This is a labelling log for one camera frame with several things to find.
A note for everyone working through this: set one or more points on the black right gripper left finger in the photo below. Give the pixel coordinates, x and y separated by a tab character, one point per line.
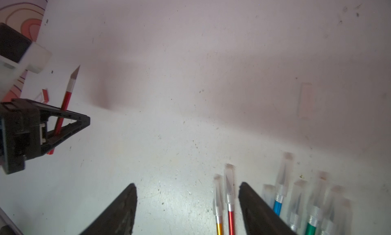
118	218

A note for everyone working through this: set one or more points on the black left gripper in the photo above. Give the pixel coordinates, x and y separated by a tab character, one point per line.
21	132

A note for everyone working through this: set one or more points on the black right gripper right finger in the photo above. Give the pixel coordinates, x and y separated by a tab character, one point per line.
258	217

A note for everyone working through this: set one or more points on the red carving knife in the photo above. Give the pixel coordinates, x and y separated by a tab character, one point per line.
230	197
66	100

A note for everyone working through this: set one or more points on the clear protective cap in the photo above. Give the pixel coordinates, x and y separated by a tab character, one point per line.
305	109

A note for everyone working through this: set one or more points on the silver carving knife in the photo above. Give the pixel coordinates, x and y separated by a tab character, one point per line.
295	208

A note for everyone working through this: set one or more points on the blue carving knife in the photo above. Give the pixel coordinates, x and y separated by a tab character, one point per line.
274	195

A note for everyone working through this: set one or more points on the green carving knife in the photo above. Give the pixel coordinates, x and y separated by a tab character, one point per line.
315	204

